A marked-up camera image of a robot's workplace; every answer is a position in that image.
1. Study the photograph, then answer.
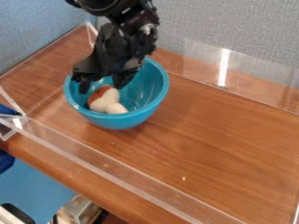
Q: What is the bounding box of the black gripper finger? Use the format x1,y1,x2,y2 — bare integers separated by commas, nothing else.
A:
112,68,139,89
70,73,102,94

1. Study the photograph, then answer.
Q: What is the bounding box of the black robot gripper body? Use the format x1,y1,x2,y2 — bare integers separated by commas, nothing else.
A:
72,5,160,75

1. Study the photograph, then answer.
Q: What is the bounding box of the brown and white toy mushroom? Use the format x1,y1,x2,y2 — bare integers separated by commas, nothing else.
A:
88,85,128,114

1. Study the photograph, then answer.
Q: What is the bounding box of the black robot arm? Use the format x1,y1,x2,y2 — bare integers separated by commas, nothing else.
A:
66,0,160,94

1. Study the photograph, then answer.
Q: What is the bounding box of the blue plastic bowl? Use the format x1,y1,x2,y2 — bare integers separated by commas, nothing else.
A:
63,58,170,130

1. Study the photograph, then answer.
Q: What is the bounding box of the blue object at left edge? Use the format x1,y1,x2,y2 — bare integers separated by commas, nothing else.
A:
0,103,20,174

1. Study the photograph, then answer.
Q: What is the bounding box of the clear acrylic back barrier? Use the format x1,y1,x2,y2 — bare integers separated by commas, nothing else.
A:
151,42,299,115

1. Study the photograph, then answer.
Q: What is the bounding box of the clear acrylic barrier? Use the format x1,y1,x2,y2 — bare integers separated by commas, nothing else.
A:
151,42,299,115
0,114,250,224

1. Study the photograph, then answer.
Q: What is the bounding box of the clear acrylic front barrier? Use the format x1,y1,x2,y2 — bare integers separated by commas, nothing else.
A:
0,114,250,224

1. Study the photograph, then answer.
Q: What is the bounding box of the black and white object below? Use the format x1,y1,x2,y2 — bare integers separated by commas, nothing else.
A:
0,203,36,224

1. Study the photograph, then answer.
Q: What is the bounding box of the clear acrylic corner bracket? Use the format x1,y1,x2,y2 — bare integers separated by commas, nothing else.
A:
86,22,99,46

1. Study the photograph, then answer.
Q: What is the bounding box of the clear acrylic left bracket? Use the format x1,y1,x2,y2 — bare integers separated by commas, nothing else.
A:
0,86,27,141

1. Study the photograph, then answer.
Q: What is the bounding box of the metal frame under table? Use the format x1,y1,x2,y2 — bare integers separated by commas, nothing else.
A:
48,194,102,224

